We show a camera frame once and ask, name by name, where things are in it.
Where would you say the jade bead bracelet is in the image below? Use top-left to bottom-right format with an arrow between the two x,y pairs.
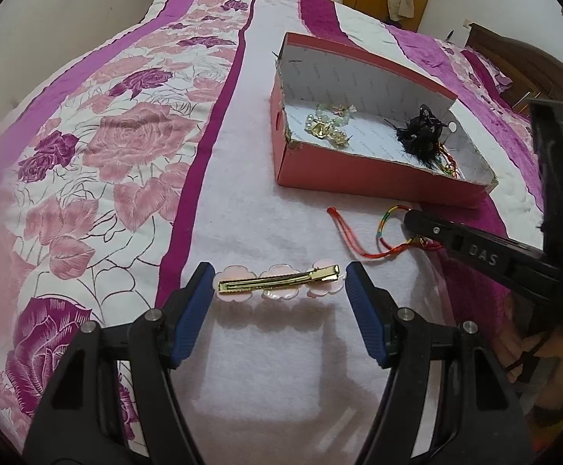
314,103 -> 358,123

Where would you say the black hair scrunchie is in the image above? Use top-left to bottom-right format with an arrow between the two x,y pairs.
385,103 -> 450,171

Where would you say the floral purple pink bedspread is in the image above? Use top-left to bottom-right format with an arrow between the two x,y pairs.
0,0 -> 563,465

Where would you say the thin red string bracelet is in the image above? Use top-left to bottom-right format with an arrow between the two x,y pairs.
434,151 -> 463,176

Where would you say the red multicolour braided cord bracelet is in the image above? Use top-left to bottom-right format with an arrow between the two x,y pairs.
327,205 -> 446,259

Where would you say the wooden headboard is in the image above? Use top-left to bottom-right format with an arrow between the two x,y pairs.
468,22 -> 563,156

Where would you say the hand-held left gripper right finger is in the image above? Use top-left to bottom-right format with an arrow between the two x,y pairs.
345,262 -> 534,465

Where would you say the person's right hand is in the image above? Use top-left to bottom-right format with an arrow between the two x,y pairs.
499,295 -> 563,420

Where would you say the floral purple pillow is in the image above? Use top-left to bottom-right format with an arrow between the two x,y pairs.
465,50 -> 513,92

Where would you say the red cardboard box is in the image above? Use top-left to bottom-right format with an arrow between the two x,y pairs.
270,32 -> 499,209

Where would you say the pink flower hair clip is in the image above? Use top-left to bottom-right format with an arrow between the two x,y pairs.
212,260 -> 345,301

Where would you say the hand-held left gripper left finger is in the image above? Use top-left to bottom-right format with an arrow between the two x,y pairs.
22,262 -> 216,465

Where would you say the gold flower pearl chain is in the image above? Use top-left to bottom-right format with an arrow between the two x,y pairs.
305,113 -> 332,140

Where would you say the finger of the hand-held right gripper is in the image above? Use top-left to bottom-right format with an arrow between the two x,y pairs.
402,208 -> 463,253

